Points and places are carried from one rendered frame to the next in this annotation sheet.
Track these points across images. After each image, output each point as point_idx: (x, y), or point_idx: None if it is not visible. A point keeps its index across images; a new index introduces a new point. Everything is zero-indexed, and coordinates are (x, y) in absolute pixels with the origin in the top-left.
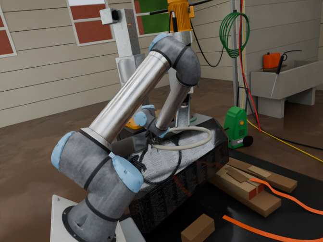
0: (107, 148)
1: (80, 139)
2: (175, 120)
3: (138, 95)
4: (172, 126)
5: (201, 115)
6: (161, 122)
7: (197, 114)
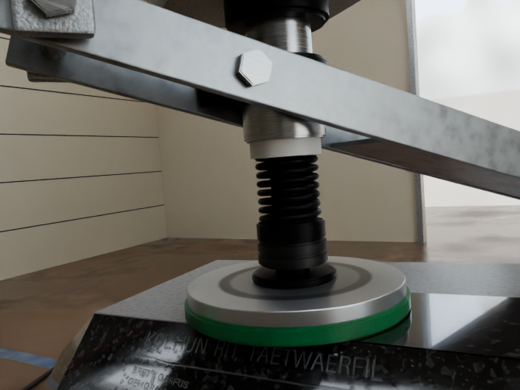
0: None
1: None
2: (367, 340)
3: None
4: (517, 309)
5: (169, 286)
6: None
7: (123, 304)
